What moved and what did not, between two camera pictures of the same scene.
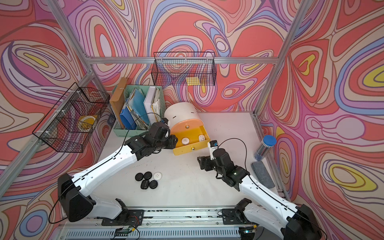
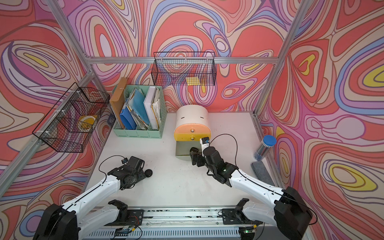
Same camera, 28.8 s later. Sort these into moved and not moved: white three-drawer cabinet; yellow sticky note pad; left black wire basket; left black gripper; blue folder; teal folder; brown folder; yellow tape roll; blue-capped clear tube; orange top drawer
Moved: orange top drawer; left black gripper; white three-drawer cabinet
Not moved: blue-capped clear tube; left black wire basket; blue folder; teal folder; yellow tape roll; brown folder; yellow sticky note pad
